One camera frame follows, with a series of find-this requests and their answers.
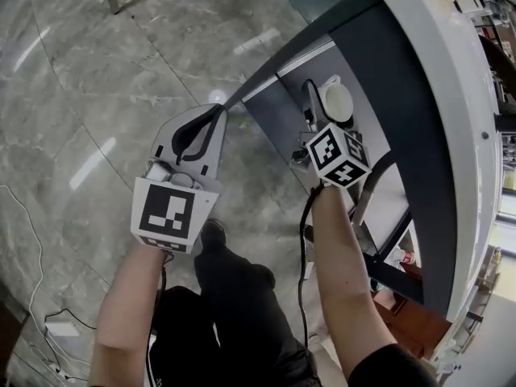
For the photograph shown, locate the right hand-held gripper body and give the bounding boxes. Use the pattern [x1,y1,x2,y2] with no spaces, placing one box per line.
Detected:
[291,121,372,189]

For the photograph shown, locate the person's black shoe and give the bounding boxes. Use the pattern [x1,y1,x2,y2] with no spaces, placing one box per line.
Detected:
[200,218,227,256]

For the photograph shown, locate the red-brown wooden vanity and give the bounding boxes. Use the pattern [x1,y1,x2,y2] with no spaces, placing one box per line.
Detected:
[369,286,453,360]

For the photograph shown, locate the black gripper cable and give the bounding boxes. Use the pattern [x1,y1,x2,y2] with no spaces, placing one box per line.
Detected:
[297,186,324,349]

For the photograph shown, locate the person's left forearm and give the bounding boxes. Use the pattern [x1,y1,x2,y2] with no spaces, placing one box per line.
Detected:
[90,235,173,387]

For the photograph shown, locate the person's black trousers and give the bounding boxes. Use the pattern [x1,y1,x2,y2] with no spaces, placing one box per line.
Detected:
[145,238,323,387]

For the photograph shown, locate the person's black star t-shirt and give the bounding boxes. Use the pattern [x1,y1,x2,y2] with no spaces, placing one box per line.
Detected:
[345,341,440,387]

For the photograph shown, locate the plastic bottle red label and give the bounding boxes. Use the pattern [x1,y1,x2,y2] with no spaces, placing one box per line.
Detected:
[391,244,417,266]

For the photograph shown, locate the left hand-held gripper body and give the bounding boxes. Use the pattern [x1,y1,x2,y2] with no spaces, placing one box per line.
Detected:
[130,153,222,256]

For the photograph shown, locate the white cup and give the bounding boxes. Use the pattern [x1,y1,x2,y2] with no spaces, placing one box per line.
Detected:
[317,74,356,127]

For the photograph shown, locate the white sink table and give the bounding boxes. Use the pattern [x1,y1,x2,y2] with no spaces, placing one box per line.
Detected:
[220,0,460,329]

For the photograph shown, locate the person's right forearm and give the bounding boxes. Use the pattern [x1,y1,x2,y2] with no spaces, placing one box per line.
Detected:
[311,182,400,381]

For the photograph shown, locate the grey drain hose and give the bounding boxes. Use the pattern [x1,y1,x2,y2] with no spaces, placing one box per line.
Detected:
[352,160,401,228]

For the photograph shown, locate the white power strip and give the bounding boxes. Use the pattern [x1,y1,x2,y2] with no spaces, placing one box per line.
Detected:
[43,320,81,339]

